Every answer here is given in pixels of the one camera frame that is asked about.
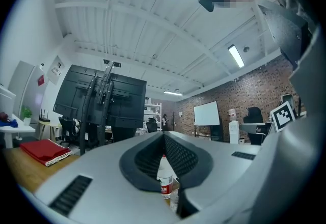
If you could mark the small white wall camera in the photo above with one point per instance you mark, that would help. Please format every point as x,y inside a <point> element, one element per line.
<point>42,66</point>

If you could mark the green potted plant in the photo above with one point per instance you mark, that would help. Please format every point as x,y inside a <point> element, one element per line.
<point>26,114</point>

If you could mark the white tall cabinet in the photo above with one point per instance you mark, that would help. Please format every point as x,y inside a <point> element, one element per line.
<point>24,85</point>

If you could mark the white desk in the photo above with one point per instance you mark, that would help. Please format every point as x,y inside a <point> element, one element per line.
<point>17,128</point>

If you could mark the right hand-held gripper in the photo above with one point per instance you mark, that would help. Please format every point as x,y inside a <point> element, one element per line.
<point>283,117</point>

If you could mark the large black screen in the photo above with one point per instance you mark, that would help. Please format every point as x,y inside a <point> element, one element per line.
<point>76,95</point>

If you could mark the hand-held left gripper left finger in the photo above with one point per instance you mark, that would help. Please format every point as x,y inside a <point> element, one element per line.
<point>107,187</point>

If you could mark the black head-worn camera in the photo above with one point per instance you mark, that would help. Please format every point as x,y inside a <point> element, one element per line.
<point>206,1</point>

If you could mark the white whiteboard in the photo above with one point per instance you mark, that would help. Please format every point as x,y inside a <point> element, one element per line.
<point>206,113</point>

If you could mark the black router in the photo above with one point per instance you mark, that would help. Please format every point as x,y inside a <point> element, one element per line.
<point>44,117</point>

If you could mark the clear plastic bottle red label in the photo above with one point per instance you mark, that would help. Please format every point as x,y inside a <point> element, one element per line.
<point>165,179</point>

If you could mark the white water dispenser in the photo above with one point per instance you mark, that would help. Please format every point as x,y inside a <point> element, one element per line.
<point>233,126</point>

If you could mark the round smoke detector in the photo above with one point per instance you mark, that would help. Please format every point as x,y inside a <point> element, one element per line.
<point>246,49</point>

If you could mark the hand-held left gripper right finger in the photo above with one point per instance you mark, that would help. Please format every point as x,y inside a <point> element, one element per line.
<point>219,167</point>

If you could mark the black screen stand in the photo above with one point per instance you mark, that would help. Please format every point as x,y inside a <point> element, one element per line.
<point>102,90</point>

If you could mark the red paper decoration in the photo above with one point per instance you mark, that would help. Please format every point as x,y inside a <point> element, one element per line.
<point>41,80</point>

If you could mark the yellow side table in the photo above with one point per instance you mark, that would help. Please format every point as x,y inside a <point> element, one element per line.
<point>49,126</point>

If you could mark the black office chair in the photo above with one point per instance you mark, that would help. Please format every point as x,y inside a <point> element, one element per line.
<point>152,125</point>
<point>66,128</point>

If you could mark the long ceiling light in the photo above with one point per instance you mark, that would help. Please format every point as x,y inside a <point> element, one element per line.
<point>173,93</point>
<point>236,55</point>

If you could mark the white wall poster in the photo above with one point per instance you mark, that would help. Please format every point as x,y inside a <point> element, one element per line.
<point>55,70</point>

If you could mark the folded red cloth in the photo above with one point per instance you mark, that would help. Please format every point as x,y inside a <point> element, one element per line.
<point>43,150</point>

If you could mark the white shelf rack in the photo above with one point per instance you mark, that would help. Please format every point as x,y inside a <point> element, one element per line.
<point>152,112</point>

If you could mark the blue cloth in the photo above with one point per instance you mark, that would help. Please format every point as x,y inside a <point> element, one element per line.
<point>11,123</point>

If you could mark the dark red object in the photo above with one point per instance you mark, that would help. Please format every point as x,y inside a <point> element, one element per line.
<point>3,116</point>

